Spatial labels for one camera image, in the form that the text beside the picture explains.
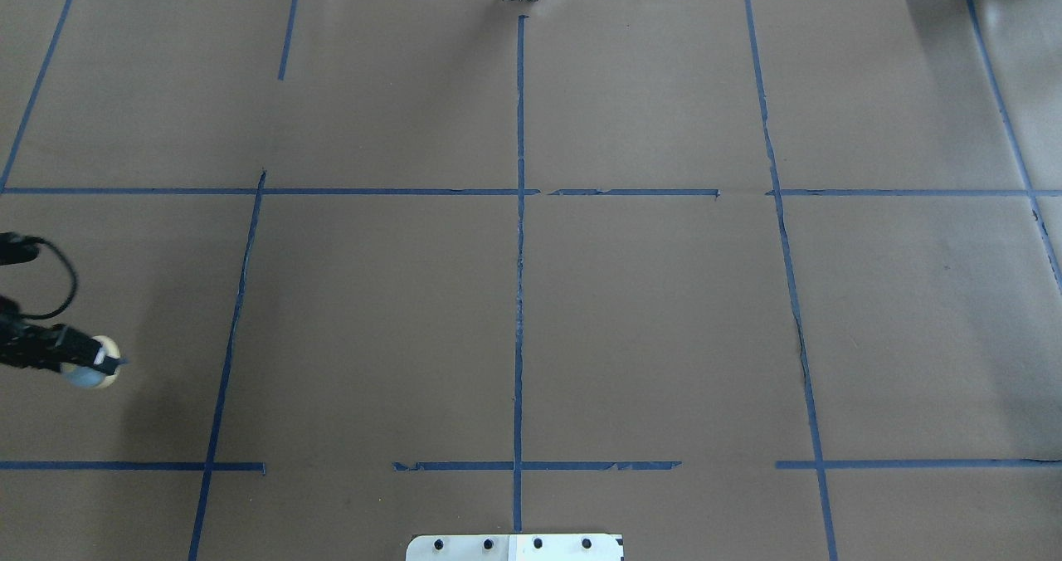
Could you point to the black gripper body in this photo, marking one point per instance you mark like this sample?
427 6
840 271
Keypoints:
33 347

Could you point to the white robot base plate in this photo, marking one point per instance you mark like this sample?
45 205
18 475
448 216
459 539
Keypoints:
549 546

